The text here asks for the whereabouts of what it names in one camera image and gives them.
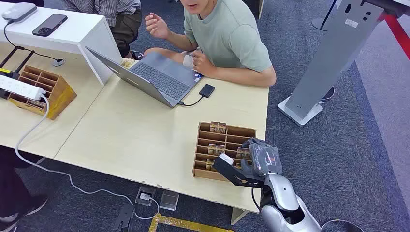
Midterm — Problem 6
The person's right hand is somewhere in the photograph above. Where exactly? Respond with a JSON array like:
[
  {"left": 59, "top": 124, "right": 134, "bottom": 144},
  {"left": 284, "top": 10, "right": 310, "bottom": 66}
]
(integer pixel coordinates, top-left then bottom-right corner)
[{"left": 144, "top": 12, "right": 171, "bottom": 40}]

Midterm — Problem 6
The person's left hand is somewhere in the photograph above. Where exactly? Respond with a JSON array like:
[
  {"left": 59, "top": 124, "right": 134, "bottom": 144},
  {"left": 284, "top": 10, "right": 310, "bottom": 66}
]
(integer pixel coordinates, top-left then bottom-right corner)
[{"left": 191, "top": 49, "right": 216, "bottom": 78}]

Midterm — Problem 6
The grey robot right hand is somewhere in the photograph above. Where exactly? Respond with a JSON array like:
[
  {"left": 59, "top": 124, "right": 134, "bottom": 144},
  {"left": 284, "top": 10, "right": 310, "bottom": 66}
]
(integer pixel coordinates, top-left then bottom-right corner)
[{"left": 240, "top": 138, "right": 283, "bottom": 182}]

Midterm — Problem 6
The white item in hand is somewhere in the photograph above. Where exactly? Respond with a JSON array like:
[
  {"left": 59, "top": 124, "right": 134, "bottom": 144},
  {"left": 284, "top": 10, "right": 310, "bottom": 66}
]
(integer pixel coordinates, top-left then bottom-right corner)
[{"left": 182, "top": 47, "right": 203, "bottom": 69}]

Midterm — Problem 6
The person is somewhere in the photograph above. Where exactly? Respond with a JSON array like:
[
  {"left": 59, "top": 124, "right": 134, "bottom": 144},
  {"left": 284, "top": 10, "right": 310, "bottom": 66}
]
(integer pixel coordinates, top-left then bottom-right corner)
[
  {"left": 144, "top": 0, "right": 277, "bottom": 88},
  {"left": 60, "top": 0, "right": 145, "bottom": 61},
  {"left": 0, "top": 145, "right": 49, "bottom": 232}
]

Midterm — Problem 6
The wooden card holder with cards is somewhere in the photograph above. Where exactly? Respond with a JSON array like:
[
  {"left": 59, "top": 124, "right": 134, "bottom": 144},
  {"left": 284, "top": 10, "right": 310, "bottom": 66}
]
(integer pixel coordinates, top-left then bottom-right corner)
[{"left": 192, "top": 121, "right": 257, "bottom": 182}]

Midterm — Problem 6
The empty wooden card holder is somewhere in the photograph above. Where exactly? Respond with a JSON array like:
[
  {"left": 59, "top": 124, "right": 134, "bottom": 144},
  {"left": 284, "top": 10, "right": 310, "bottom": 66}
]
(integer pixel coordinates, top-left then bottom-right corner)
[{"left": 7, "top": 65, "right": 77, "bottom": 121}]

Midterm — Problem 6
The black external drive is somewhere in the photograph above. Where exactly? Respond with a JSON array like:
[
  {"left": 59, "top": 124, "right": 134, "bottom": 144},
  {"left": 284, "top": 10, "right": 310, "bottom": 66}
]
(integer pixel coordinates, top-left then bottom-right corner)
[{"left": 199, "top": 83, "right": 216, "bottom": 99}]

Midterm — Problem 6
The grey laptop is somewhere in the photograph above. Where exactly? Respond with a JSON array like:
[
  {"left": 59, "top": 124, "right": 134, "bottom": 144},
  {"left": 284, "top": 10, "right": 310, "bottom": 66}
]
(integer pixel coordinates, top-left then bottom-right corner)
[{"left": 85, "top": 46, "right": 205, "bottom": 109}]

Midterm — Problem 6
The beige table leg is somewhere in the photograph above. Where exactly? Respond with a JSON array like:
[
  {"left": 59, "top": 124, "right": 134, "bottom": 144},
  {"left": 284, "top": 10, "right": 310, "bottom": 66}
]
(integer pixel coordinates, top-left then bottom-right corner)
[{"left": 230, "top": 207, "right": 251, "bottom": 226}]

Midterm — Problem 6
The white desk riser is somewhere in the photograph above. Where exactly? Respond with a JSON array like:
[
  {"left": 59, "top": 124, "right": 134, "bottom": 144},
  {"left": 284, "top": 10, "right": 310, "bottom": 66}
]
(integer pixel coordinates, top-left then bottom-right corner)
[{"left": 0, "top": 5, "right": 123, "bottom": 86}]

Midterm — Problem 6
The clear floor socket cover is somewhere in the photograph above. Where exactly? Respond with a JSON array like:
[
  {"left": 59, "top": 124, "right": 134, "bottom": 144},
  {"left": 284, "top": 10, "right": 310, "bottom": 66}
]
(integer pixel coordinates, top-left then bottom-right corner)
[{"left": 159, "top": 190, "right": 180, "bottom": 212}]

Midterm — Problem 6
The yellow floor tape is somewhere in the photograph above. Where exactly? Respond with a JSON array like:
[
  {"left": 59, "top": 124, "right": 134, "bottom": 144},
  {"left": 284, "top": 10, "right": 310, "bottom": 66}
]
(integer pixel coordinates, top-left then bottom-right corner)
[{"left": 147, "top": 213, "right": 235, "bottom": 232}]

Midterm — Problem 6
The black smartphone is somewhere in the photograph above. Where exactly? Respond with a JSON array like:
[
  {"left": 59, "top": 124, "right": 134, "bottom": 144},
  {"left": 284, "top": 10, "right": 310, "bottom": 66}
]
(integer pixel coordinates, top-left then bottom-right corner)
[{"left": 31, "top": 14, "right": 69, "bottom": 37}]

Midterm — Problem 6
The grey kiosk stand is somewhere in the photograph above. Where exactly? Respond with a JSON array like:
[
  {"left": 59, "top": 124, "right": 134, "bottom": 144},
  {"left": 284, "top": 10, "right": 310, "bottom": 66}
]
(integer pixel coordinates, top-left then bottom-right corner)
[{"left": 278, "top": 0, "right": 385, "bottom": 128}]

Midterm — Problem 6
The grey floor socket box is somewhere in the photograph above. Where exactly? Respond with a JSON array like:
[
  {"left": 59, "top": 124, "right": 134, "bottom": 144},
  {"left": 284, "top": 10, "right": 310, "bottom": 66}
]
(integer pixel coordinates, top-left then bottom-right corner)
[{"left": 134, "top": 186, "right": 156, "bottom": 207}]

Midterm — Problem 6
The black pole with round base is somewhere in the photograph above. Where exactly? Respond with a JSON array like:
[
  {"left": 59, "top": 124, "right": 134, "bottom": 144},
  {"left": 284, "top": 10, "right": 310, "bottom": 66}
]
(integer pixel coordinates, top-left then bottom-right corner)
[{"left": 311, "top": 0, "right": 338, "bottom": 31}]

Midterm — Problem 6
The grey flat box device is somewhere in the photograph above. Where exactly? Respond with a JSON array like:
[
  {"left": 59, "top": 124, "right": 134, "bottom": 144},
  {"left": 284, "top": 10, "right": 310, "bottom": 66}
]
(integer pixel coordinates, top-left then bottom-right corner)
[{"left": 1, "top": 2, "right": 38, "bottom": 23}]

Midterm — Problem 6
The black metal stand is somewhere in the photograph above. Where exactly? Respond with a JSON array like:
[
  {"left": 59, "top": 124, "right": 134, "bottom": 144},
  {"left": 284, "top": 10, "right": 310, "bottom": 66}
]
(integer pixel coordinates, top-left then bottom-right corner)
[{"left": 0, "top": 46, "right": 35, "bottom": 99}]

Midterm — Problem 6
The white power strip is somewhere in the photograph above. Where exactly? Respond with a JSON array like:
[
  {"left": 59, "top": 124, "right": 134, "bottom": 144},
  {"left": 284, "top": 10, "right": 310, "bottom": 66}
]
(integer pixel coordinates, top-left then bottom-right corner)
[{"left": 0, "top": 74, "right": 47, "bottom": 101}]

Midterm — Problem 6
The red barrier strip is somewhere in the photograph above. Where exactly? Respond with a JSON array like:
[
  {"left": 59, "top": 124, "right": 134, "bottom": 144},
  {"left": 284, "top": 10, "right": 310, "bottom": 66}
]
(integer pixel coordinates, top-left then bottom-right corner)
[{"left": 378, "top": 12, "right": 410, "bottom": 61}]

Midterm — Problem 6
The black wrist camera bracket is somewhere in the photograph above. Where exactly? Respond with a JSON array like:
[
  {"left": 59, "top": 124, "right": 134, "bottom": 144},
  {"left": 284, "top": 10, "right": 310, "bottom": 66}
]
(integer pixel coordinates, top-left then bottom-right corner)
[{"left": 212, "top": 156, "right": 264, "bottom": 189}]

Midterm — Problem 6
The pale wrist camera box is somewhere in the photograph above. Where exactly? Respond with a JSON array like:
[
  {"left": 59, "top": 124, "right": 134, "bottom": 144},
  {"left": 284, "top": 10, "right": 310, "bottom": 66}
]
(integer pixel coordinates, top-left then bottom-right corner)
[{"left": 219, "top": 153, "right": 235, "bottom": 166}]

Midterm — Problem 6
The black drive cable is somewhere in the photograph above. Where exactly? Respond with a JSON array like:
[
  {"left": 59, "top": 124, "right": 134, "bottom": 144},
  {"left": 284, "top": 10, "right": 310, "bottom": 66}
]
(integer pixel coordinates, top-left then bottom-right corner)
[{"left": 178, "top": 95, "right": 205, "bottom": 107}]

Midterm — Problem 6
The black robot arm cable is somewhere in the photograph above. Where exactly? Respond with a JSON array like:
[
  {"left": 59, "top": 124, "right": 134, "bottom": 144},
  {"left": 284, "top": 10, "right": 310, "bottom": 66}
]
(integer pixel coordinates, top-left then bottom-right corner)
[{"left": 251, "top": 187, "right": 263, "bottom": 213}]

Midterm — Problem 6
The white floor cable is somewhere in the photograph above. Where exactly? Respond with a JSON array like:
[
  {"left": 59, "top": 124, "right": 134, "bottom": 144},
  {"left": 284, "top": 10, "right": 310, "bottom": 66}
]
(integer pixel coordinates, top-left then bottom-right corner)
[{"left": 320, "top": 219, "right": 366, "bottom": 232}]

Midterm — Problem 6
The thin black cable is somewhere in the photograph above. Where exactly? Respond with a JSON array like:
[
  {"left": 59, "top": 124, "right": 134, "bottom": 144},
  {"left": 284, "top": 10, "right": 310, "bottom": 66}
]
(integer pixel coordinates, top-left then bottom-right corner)
[{"left": 2, "top": 20, "right": 60, "bottom": 63}]

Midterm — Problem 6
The black floor bracket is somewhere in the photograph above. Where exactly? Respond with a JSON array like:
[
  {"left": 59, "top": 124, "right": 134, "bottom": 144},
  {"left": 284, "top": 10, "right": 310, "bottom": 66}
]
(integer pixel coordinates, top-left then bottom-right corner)
[{"left": 112, "top": 204, "right": 136, "bottom": 232}]

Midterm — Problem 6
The white power cable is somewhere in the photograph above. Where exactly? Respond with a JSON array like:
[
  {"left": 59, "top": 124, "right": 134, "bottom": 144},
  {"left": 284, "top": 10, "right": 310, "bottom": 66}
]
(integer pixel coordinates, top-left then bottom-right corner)
[{"left": 14, "top": 95, "right": 160, "bottom": 221}]

